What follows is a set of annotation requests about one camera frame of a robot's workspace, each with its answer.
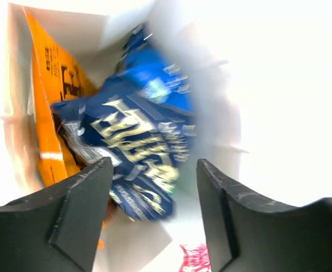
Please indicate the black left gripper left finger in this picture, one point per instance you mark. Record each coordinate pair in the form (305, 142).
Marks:
(58, 227)

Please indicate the blue snack bag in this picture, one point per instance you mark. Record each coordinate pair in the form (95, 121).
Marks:
(142, 119)

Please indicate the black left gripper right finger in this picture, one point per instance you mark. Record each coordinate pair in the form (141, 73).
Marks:
(247, 231)

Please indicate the red pink candy packet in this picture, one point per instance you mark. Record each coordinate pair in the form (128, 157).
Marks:
(195, 259)

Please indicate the orange Kettle chips bag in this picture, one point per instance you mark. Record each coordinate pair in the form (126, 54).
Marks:
(56, 77)

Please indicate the light blue paper bag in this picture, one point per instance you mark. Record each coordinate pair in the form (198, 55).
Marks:
(188, 32)

